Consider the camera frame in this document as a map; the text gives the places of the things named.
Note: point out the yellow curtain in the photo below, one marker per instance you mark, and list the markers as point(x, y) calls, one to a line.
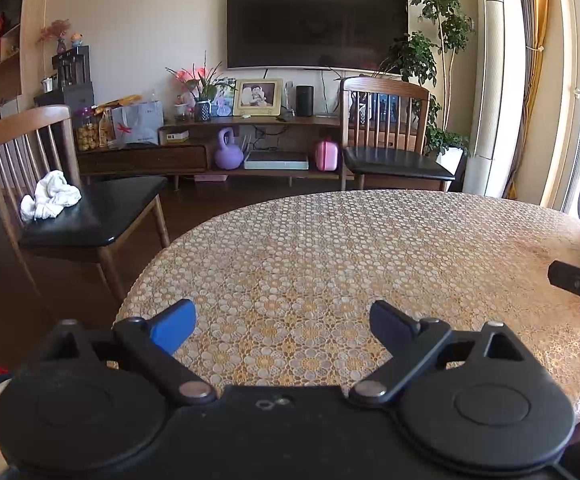
point(540, 85)

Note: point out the black cylindrical speaker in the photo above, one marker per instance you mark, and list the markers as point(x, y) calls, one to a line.
point(305, 101)

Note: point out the pink flower vase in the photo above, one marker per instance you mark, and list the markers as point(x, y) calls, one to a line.
point(55, 32)

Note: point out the small photo card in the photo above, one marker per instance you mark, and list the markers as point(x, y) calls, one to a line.
point(223, 100)

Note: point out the dark wooden television cabinet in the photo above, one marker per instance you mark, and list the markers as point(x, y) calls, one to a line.
point(144, 157)

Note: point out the white planter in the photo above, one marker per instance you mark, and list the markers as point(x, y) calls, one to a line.
point(451, 159)

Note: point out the grey shopping bag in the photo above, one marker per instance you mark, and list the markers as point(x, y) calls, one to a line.
point(137, 122)

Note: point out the small pink case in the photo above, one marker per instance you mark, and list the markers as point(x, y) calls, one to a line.
point(327, 156)

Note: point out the black drink dispenser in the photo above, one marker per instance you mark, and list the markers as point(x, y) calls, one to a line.
point(72, 80)

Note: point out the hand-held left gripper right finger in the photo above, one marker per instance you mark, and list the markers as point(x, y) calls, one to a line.
point(390, 327)

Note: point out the pink flower potted plant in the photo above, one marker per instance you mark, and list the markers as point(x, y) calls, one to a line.
point(200, 90)

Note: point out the purple kettlebell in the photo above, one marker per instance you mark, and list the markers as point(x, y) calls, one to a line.
point(227, 155)

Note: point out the small figurine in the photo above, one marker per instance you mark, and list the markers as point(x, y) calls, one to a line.
point(76, 40)

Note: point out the clear snack jar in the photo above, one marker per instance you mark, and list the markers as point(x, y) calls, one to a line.
point(84, 132)

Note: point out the tall green houseplant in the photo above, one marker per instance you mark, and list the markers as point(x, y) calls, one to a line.
point(440, 25)

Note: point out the white flat box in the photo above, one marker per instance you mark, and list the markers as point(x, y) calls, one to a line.
point(276, 161)

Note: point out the small white box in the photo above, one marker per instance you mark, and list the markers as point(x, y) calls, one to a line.
point(177, 136)

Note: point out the white standing air conditioner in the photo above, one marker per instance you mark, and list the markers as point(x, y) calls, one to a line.
point(497, 70)

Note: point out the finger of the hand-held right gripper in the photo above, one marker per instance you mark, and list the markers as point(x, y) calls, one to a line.
point(570, 276)

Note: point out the wooden chair black seat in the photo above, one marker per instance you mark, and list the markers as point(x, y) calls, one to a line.
point(395, 162)
point(94, 210)

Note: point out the crumpled white cloth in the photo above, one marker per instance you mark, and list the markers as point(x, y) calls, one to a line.
point(52, 195)

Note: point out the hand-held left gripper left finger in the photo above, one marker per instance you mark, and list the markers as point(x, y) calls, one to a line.
point(174, 327)

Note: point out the black flat television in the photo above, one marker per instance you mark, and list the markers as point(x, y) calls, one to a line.
point(315, 22)

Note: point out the cream photo frame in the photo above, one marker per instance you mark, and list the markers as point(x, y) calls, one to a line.
point(257, 96)

